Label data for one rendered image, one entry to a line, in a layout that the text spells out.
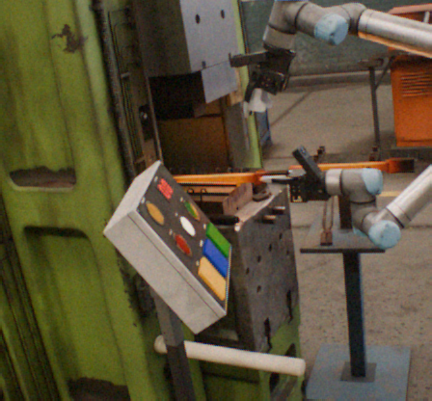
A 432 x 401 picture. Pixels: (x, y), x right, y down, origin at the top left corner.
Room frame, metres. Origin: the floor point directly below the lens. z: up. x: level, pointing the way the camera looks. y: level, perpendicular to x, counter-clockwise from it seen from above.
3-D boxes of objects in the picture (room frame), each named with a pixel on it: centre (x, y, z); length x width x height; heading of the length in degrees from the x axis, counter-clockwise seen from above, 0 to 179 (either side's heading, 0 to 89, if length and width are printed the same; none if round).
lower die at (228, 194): (1.86, 0.12, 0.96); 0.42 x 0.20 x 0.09; 59
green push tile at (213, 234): (1.32, 0.02, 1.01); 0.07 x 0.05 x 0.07; 174
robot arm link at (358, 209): (1.56, -0.41, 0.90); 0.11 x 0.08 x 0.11; 4
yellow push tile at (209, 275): (1.12, 0.04, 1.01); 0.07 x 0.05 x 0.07; 174
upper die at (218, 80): (1.86, 0.12, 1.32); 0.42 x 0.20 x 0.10; 59
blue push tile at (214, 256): (1.22, 0.03, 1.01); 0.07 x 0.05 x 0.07; 174
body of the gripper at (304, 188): (1.66, -0.27, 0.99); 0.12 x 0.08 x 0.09; 59
